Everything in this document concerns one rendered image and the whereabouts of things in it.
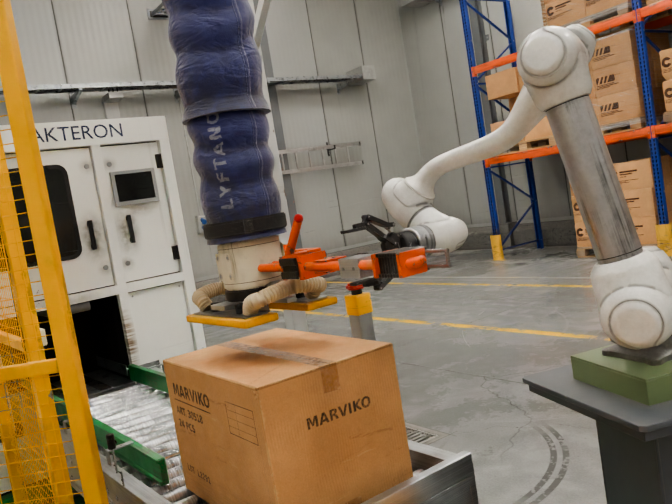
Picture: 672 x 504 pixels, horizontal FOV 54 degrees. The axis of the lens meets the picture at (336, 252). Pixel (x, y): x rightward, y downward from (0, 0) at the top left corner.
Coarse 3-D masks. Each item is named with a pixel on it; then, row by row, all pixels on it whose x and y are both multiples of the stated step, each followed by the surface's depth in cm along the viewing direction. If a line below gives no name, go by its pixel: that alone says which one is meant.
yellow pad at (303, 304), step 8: (296, 296) 183; (304, 296) 183; (320, 296) 180; (328, 296) 181; (272, 304) 187; (280, 304) 183; (288, 304) 180; (296, 304) 177; (304, 304) 174; (312, 304) 174; (320, 304) 175; (328, 304) 177
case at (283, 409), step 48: (288, 336) 202; (336, 336) 190; (192, 384) 181; (240, 384) 155; (288, 384) 153; (336, 384) 161; (384, 384) 169; (192, 432) 187; (240, 432) 160; (288, 432) 153; (336, 432) 160; (384, 432) 169; (192, 480) 195; (240, 480) 165; (288, 480) 152; (336, 480) 160; (384, 480) 168
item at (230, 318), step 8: (240, 304) 171; (200, 312) 186; (208, 312) 184; (216, 312) 181; (224, 312) 179; (232, 312) 176; (240, 312) 171; (264, 312) 168; (272, 312) 169; (192, 320) 185; (200, 320) 181; (208, 320) 177; (216, 320) 173; (224, 320) 170; (232, 320) 167; (240, 320) 164; (248, 320) 163; (256, 320) 164; (264, 320) 165; (272, 320) 166
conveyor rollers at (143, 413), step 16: (96, 400) 335; (112, 400) 323; (128, 400) 319; (144, 400) 314; (160, 400) 309; (96, 416) 300; (112, 416) 296; (128, 416) 291; (144, 416) 286; (160, 416) 282; (128, 432) 272; (144, 432) 267; (160, 432) 262; (160, 448) 243; (176, 448) 238; (128, 464) 235; (176, 464) 227; (144, 480) 213; (176, 480) 209; (176, 496) 199; (192, 496) 194
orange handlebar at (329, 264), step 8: (304, 248) 208; (312, 248) 203; (320, 248) 202; (336, 256) 156; (344, 256) 154; (416, 256) 131; (424, 256) 132; (264, 264) 173; (272, 264) 170; (304, 264) 158; (312, 264) 155; (320, 264) 152; (328, 264) 150; (336, 264) 147; (360, 264) 141; (368, 264) 139; (408, 264) 130; (416, 264) 130; (424, 264) 131; (320, 272) 153; (328, 272) 151
